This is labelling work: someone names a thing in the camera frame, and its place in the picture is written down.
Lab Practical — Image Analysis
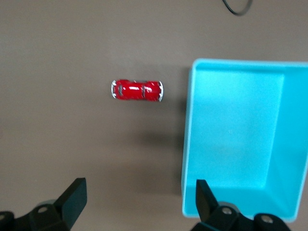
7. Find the blue plastic box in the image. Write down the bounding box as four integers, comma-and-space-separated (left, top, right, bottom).
180, 58, 308, 223

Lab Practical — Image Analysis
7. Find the thin black looped cable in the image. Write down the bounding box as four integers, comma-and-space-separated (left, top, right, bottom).
221, 0, 253, 16

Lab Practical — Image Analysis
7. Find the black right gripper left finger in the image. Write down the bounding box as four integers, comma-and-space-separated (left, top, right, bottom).
0, 177, 88, 231

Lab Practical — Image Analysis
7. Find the red beetle toy car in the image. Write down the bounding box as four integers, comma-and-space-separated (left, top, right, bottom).
110, 78, 165, 103

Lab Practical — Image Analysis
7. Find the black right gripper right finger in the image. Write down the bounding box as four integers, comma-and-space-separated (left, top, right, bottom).
190, 179, 292, 231

